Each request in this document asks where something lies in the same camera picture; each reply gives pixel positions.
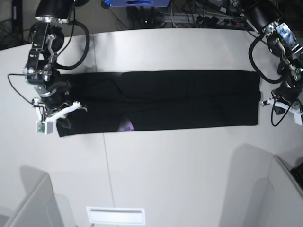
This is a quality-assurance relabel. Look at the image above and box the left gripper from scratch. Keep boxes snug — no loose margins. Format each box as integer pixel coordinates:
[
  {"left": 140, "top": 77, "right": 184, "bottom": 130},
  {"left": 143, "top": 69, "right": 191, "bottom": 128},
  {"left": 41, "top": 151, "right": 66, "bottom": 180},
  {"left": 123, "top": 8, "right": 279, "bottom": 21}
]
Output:
[{"left": 271, "top": 80, "right": 303, "bottom": 105}]

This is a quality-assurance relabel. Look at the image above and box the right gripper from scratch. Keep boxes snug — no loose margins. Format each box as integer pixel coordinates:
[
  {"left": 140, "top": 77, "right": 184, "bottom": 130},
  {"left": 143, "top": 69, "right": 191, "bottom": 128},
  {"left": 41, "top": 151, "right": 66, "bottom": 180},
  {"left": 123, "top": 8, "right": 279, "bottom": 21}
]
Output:
[{"left": 34, "top": 80, "right": 71, "bottom": 114}]

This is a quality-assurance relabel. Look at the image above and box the black T-shirt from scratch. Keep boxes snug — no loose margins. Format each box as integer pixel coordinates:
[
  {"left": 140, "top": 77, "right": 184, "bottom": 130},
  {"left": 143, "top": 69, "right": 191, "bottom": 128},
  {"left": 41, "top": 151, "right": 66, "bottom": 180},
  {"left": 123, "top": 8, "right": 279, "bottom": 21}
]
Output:
[{"left": 56, "top": 70, "right": 261, "bottom": 137}]

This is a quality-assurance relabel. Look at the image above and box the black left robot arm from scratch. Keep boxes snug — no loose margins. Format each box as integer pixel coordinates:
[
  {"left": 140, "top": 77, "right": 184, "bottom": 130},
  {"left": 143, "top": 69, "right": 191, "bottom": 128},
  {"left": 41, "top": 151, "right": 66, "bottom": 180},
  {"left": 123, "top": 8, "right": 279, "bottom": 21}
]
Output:
[{"left": 230, "top": 0, "right": 303, "bottom": 104}]

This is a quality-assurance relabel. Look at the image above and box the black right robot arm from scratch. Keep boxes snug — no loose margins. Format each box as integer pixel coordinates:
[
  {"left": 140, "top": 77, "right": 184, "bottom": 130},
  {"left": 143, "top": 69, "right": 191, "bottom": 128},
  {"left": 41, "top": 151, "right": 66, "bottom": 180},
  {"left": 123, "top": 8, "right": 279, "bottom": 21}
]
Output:
[{"left": 22, "top": 0, "right": 90, "bottom": 114}]

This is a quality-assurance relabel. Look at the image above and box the black keyboard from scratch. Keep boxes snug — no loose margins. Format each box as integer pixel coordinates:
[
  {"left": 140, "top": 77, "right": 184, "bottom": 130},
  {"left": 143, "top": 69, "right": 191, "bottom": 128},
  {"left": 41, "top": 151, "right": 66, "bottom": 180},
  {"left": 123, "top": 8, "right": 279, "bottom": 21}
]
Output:
[{"left": 291, "top": 163, "right": 303, "bottom": 189}]

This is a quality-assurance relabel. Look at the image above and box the blue box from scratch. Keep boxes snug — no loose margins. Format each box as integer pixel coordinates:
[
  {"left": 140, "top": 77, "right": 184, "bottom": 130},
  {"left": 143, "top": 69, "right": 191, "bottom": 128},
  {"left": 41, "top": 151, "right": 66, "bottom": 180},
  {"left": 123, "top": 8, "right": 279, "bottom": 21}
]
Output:
[{"left": 109, "top": 0, "right": 170, "bottom": 7}]

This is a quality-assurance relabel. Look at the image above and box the white partition panel right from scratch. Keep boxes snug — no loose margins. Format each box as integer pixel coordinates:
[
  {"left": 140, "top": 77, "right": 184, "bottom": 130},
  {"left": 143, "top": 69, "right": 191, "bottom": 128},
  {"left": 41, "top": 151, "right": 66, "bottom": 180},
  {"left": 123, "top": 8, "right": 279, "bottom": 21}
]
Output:
[{"left": 252, "top": 156, "right": 303, "bottom": 227}]

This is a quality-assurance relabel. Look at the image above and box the white partition panel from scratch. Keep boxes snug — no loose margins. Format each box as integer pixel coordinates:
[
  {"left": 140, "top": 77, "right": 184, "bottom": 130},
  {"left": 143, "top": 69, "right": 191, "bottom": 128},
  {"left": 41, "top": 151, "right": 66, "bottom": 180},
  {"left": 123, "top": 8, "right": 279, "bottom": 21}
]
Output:
[
  {"left": 252, "top": 156, "right": 303, "bottom": 227},
  {"left": 0, "top": 166, "right": 64, "bottom": 227}
]

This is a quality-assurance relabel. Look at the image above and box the white partition panel left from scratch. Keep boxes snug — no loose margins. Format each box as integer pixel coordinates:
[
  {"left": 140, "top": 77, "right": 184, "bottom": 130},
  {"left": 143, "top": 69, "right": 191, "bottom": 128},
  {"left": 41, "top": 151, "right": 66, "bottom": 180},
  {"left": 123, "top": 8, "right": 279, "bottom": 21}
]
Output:
[{"left": 0, "top": 166, "right": 64, "bottom": 227}]

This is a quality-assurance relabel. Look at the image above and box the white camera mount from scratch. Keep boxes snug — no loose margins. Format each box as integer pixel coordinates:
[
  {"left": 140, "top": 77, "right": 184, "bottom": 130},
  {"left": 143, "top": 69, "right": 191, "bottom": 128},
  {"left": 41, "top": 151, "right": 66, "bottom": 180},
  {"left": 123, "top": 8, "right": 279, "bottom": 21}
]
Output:
[
  {"left": 260, "top": 97, "right": 303, "bottom": 126},
  {"left": 30, "top": 97, "right": 88, "bottom": 135}
]

